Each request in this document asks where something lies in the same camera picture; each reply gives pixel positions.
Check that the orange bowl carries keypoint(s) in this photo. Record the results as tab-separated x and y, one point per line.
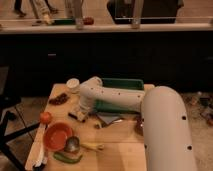
55	136

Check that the white cup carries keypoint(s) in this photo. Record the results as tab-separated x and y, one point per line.
73	85

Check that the green chili pepper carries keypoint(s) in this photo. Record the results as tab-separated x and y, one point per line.
61	157

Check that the green plastic bin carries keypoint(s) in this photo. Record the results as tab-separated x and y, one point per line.
130	84

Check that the red tomato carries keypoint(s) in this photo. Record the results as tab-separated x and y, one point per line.
45	117

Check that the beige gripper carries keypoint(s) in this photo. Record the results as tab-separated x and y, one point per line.
81	115

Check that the dark brown plate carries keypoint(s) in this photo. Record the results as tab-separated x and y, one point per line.
139	125

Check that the grey cloth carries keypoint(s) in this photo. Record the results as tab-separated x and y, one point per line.
107	119

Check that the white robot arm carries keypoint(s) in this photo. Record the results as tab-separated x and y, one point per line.
167	136

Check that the yellow banana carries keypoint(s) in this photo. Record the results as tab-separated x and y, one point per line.
93	146

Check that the small brown item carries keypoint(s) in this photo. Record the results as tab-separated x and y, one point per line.
97	126

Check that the white-handled knife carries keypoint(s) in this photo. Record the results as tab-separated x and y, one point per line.
41	159

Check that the black chair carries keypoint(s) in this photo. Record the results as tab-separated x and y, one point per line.
7	102

